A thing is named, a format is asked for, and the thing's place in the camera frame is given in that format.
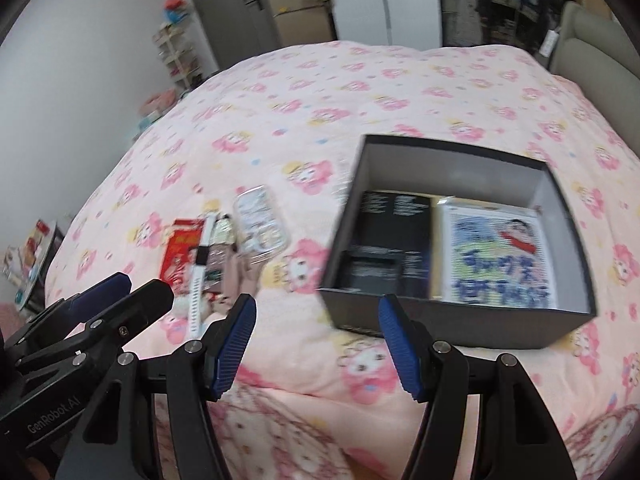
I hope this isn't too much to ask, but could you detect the pink toy pile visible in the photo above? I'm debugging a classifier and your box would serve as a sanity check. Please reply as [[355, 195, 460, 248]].
[[136, 88, 183, 129]]

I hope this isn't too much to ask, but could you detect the dark package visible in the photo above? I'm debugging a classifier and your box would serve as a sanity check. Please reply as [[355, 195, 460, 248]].
[[345, 189, 434, 302]]

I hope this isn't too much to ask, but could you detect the red packet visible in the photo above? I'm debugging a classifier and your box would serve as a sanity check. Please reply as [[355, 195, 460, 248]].
[[160, 217, 209, 289]]

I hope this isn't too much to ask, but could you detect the beige box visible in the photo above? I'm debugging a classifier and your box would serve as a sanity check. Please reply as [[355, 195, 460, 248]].
[[430, 197, 543, 302]]

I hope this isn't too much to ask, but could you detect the grey door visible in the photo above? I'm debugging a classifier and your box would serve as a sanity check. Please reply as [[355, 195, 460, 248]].
[[179, 0, 282, 70]]

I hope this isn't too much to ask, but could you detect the white watch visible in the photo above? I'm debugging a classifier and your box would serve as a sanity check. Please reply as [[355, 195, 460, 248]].
[[186, 212, 224, 344]]

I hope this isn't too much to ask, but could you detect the pink printed blanket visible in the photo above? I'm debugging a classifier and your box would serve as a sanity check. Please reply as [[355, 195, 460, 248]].
[[42, 40, 640, 480]]

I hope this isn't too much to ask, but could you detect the white storage shelf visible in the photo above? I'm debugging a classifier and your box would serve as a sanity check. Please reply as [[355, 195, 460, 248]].
[[152, 24, 204, 92]]

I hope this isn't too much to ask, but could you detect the black cardboard box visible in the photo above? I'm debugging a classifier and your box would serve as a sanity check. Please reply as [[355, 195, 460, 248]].
[[319, 134, 598, 351]]

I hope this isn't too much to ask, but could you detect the white wardrobe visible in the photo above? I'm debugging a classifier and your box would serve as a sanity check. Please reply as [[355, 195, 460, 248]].
[[320, 0, 444, 52]]

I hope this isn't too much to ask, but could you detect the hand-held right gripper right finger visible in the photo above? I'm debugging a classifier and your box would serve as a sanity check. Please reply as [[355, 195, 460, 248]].
[[377, 294, 578, 480]]

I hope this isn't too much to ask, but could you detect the cluttered side table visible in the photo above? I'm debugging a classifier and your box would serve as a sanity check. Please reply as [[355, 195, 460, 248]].
[[0, 216, 67, 314]]

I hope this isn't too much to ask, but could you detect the clear cartoon case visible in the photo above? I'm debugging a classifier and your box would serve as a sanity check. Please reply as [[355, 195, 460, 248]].
[[231, 185, 292, 266]]

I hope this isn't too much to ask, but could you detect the white power strip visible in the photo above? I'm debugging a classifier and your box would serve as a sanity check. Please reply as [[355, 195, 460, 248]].
[[538, 29, 560, 58]]

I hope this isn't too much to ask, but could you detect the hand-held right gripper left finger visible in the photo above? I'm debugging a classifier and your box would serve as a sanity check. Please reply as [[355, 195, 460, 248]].
[[55, 294, 258, 480]]

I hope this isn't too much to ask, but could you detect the beige headboard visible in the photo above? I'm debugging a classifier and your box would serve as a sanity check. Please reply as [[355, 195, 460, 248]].
[[547, 1, 640, 157]]

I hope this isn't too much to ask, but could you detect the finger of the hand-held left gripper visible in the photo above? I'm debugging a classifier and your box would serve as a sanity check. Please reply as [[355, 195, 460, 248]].
[[14, 279, 175, 362], [19, 272, 133, 347]]

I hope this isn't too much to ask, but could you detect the red and blue plush toy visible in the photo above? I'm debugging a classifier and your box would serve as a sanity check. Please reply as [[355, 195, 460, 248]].
[[161, 0, 194, 24]]

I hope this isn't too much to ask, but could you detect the dark bookshelf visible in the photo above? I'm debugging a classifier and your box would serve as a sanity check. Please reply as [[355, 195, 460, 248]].
[[434, 0, 569, 57]]

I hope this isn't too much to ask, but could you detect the cartoon bead sheet packet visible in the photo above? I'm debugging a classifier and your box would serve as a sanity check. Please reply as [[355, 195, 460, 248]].
[[440, 200, 558, 311]]

